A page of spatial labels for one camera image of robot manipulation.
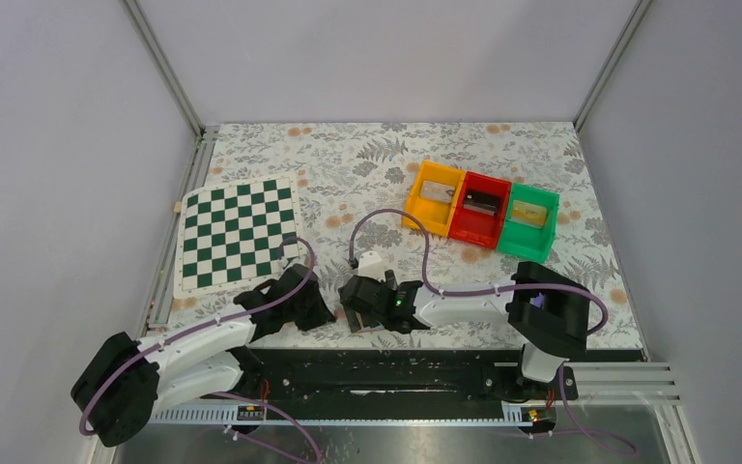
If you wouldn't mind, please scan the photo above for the tan leather card holder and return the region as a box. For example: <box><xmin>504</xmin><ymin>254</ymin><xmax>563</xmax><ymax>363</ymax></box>
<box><xmin>335</xmin><ymin>308</ymin><xmax>384</xmax><ymax>334</ymax></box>

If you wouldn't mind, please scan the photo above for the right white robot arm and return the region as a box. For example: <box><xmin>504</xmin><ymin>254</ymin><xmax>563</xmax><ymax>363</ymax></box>
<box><xmin>338</xmin><ymin>261</ymin><xmax>594</xmax><ymax>384</ymax></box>

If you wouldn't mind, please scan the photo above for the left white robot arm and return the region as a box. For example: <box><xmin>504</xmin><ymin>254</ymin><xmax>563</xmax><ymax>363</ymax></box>
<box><xmin>71</xmin><ymin>264</ymin><xmax>335</xmax><ymax>448</ymax></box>

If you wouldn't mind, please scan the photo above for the black card in red bin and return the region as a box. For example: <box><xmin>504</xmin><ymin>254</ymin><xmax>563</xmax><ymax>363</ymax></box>
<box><xmin>463</xmin><ymin>189</ymin><xmax>501</xmax><ymax>216</ymax></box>

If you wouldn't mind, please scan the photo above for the gold card in green bin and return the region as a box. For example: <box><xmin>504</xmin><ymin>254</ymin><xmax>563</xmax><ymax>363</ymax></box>
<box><xmin>509</xmin><ymin>200</ymin><xmax>548</xmax><ymax>229</ymax></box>

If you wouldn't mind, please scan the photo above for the green white chessboard mat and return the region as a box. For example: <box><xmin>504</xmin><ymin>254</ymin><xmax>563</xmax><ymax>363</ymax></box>
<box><xmin>173</xmin><ymin>172</ymin><xmax>303</xmax><ymax>299</ymax></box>

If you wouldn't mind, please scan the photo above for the red plastic bin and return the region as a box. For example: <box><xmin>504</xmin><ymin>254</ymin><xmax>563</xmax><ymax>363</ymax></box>
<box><xmin>448</xmin><ymin>171</ymin><xmax>512</xmax><ymax>249</ymax></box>

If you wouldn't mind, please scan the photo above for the yellow plastic bin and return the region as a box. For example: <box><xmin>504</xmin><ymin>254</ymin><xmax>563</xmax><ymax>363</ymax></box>
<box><xmin>405</xmin><ymin>160</ymin><xmax>466</xmax><ymax>237</ymax></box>

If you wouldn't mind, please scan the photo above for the green plastic bin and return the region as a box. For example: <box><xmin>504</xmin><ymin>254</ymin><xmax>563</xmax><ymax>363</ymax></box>
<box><xmin>496</xmin><ymin>184</ymin><xmax>559</xmax><ymax>263</ymax></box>

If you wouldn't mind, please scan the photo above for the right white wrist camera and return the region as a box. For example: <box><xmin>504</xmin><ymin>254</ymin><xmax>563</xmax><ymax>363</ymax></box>
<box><xmin>356</xmin><ymin>251</ymin><xmax>386</xmax><ymax>282</ymax></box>

